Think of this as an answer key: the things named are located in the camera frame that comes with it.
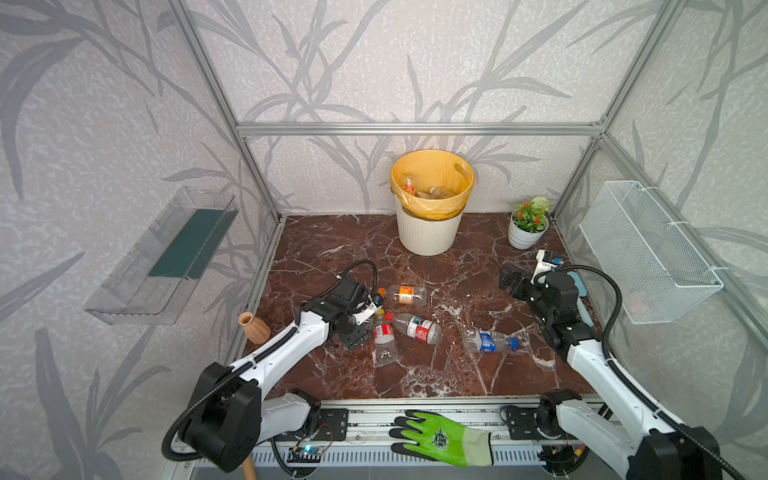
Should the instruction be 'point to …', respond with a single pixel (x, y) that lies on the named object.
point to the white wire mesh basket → (654, 279)
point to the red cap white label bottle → (423, 329)
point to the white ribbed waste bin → (429, 238)
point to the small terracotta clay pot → (255, 329)
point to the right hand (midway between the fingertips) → (515, 261)
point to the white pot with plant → (528, 223)
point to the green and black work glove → (442, 440)
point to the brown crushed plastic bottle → (436, 193)
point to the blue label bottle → (488, 342)
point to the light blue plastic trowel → (581, 298)
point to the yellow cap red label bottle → (385, 352)
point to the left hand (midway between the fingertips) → (357, 315)
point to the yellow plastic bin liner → (432, 185)
